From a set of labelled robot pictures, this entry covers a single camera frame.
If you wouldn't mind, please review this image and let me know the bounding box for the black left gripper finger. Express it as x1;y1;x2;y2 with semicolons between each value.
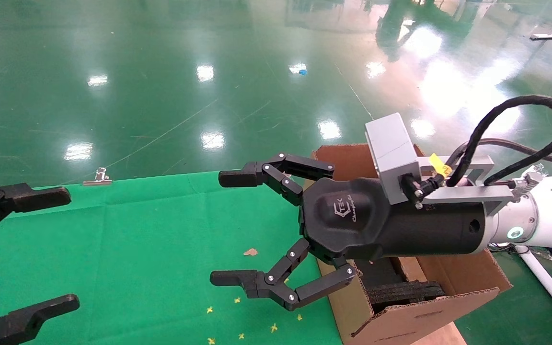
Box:
0;295;81;345
0;181;71;246

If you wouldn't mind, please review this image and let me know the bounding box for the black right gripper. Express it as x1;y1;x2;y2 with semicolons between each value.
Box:
210;153;490;312

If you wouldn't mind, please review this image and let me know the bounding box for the large open cardboard carton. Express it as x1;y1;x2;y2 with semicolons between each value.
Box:
311;143;513;345

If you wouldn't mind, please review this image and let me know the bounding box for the silver binder clip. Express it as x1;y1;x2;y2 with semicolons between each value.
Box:
82;167;113;186

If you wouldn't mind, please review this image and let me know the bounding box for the green table cloth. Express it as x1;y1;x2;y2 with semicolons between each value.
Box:
0;170;344;345

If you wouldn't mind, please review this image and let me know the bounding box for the black foam block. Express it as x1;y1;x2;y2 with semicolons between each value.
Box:
367;280;446;308

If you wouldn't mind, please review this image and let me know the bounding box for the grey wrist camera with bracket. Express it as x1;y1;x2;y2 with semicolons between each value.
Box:
365;113;516;216

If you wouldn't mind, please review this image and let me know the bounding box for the yellow cable tag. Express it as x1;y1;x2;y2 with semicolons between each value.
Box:
429;153;454;177

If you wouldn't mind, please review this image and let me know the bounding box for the thin black cable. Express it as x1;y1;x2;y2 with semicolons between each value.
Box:
448;138;552;168

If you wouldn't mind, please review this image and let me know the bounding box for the white metal frame leg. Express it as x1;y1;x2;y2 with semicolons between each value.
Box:
516;245;552;334

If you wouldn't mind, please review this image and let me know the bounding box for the thick black braided cable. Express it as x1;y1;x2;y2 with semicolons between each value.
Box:
446;95;552;188

